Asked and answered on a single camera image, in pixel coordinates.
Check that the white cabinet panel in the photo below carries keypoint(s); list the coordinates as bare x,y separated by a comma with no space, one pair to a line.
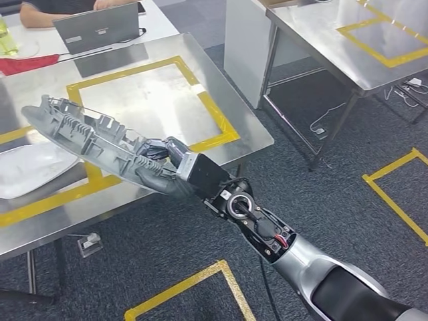
244,48

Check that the grey laptop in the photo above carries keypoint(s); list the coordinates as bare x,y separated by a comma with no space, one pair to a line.
96,29

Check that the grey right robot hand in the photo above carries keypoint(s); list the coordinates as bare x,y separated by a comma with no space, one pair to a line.
173,148

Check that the white power strip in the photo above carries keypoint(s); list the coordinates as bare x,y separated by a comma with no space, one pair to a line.
414,82

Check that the yellow floor tape square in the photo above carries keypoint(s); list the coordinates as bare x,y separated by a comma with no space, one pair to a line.
235,288
388,203

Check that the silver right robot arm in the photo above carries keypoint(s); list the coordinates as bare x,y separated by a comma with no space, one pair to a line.
300,266

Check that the silver plastic hubcap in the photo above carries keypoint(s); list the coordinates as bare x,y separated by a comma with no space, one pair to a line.
83,137

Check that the yellow table tape outline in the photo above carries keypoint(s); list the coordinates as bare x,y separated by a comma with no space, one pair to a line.
367,52

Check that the red cloth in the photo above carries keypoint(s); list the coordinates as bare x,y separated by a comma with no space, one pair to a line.
20,65

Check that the stainless steel workbench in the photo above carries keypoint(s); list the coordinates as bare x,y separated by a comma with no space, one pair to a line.
150,102

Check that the white curved plastic part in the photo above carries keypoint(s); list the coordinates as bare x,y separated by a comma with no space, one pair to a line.
30,170

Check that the steel frame table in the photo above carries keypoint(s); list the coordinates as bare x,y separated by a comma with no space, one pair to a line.
318,40

